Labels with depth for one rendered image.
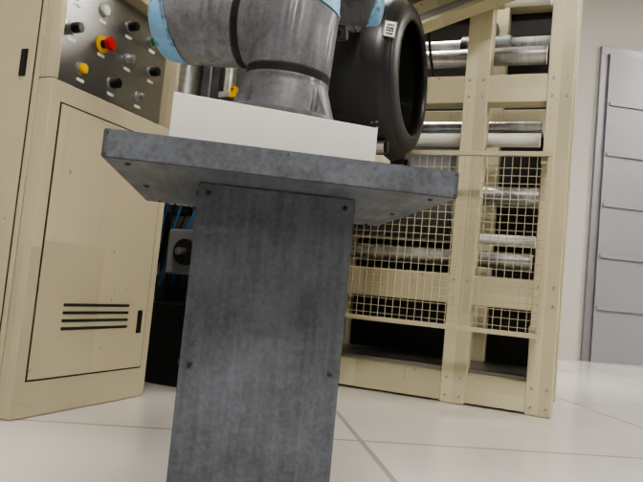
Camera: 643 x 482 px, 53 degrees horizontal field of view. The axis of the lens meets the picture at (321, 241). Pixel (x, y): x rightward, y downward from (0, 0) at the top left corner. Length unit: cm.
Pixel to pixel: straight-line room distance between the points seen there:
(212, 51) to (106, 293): 104
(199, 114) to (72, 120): 95
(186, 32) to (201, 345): 55
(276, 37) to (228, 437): 65
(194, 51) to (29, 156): 78
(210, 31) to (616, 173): 532
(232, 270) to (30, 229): 92
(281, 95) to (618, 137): 538
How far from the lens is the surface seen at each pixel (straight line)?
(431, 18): 280
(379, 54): 213
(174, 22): 123
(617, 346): 619
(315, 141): 101
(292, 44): 113
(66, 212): 190
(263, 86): 111
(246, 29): 117
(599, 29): 655
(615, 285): 616
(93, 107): 199
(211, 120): 101
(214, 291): 101
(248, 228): 101
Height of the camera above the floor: 41
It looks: 4 degrees up
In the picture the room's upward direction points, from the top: 5 degrees clockwise
